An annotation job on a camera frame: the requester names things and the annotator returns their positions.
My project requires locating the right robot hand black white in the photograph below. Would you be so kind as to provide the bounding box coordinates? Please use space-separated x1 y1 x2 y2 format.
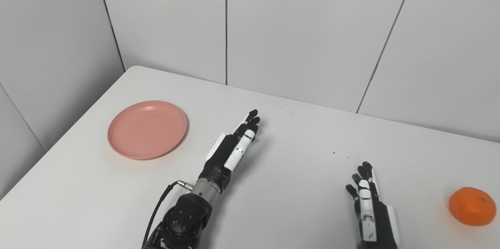
345 161 400 249

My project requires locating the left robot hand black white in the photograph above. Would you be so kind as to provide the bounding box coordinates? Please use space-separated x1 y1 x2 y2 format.
198 109 261 193

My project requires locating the pink round plate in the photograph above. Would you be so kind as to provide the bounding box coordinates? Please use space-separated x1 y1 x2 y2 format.
107 100 188 160

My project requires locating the orange fruit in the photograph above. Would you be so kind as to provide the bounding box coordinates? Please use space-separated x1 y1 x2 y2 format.
448 187 497 226

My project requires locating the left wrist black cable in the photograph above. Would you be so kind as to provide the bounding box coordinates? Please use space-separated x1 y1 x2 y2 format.
141 180 194 249

